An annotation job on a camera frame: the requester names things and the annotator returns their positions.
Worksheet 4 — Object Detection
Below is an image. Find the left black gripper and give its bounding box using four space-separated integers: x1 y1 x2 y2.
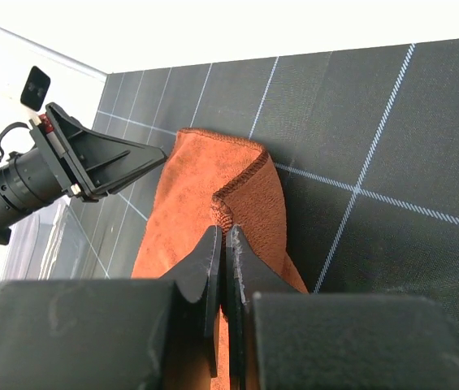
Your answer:
7 102 167 207

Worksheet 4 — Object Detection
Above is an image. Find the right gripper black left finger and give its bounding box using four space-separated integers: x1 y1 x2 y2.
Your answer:
0 226 222 389

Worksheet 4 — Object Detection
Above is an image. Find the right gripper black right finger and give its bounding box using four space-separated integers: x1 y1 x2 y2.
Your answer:
226 226 459 389

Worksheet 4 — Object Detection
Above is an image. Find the dark brown towel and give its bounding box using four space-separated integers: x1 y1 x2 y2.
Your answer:
130 128 310 390

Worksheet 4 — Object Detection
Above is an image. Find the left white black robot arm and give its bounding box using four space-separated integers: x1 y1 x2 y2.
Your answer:
0 103 167 245

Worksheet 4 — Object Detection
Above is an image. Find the clear plastic bin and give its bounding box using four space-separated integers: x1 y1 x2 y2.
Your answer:
1 200 110 280

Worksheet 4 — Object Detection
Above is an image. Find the black grid mat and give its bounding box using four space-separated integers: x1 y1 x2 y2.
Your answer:
93 40 459 331

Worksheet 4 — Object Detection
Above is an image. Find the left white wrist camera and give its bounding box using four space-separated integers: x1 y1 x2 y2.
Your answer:
3 65 51 112

